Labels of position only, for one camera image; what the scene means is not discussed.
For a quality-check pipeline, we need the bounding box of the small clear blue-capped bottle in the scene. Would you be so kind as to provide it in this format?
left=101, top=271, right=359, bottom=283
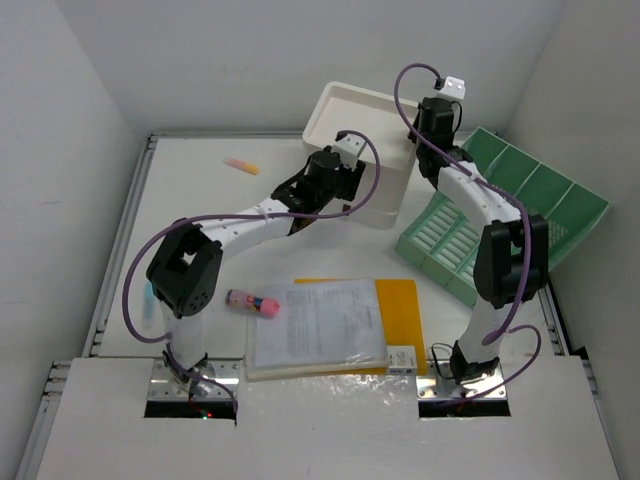
left=142, top=282, right=156, bottom=330

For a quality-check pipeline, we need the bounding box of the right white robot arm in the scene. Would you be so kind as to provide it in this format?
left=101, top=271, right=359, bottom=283
left=409, top=97, right=548, bottom=384

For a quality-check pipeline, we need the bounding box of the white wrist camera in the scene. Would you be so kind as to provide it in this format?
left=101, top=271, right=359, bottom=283
left=331, top=132, right=367, bottom=171
left=435, top=76, right=466, bottom=102

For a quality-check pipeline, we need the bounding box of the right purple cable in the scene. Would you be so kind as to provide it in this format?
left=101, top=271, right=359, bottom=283
left=393, top=62, right=543, bottom=401

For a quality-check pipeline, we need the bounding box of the clear sleeve with papers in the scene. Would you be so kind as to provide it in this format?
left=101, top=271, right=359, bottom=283
left=247, top=279, right=388, bottom=380

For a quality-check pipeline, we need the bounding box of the pink orange highlighter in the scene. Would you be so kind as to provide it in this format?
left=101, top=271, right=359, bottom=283
left=224, top=157, right=260, bottom=175

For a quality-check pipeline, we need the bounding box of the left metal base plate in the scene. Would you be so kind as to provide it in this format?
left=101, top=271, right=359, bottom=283
left=147, top=359, right=239, bottom=402

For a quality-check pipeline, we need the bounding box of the yellow folder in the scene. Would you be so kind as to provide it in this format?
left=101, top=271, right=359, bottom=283
left=308, top=279, right=427, bottom=376

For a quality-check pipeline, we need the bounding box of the white three-drawer organizer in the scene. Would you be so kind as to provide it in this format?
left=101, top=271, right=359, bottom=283
left=302, top=82, right=415, bottom=229

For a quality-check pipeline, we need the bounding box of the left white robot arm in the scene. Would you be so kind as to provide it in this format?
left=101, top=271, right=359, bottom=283
left=146, top=135, right=365, bottom=377

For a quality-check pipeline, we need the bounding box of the green plastic file tray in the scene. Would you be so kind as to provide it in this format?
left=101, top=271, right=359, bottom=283
left=396, top=128, right=609, bottom=307

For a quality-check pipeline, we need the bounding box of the small white box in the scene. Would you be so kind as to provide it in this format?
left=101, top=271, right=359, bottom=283
left=386, top=345, right=418, bottom=375

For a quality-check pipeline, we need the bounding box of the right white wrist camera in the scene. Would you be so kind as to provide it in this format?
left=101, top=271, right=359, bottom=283
left=435, top=76, right=466, bottom=102

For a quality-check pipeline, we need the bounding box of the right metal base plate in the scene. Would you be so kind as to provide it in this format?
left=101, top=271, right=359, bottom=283
left=415, top=366, right=508, bottom=402

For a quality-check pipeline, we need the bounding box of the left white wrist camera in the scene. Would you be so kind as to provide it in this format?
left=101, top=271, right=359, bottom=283
left=331, top=132, right=367, bottom=171

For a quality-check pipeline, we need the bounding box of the metal base plate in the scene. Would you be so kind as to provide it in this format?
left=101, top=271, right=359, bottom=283
left=415, top=366, right=508, bottom=402
left=147, top=359, right=239, bottom=402

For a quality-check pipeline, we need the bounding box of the pink glue stick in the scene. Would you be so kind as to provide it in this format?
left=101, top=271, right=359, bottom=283
left=225, top=289, right=280, bottom=318

